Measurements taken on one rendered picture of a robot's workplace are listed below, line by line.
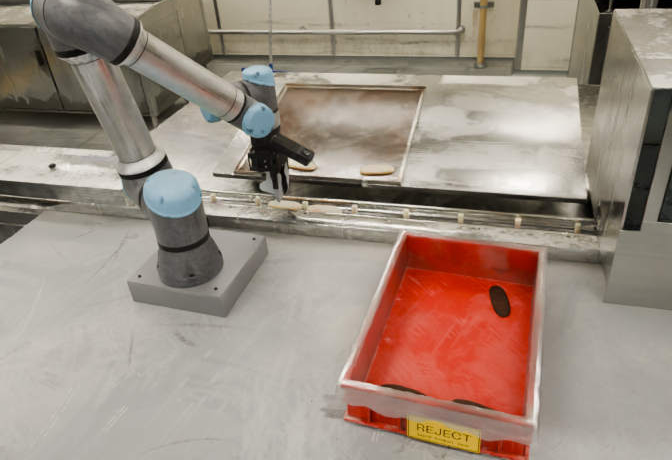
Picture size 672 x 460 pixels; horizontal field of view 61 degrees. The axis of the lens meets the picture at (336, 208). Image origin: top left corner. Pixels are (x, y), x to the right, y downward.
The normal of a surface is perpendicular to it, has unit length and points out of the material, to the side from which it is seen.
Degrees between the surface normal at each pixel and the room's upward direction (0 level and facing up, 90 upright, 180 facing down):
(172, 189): 7
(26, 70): 90
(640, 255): 90
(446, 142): 10
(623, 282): 90
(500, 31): 90
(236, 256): 1
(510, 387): 0
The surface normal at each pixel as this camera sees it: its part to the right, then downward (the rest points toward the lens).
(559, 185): -0.12, -0.74
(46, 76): -0.26, 0.53
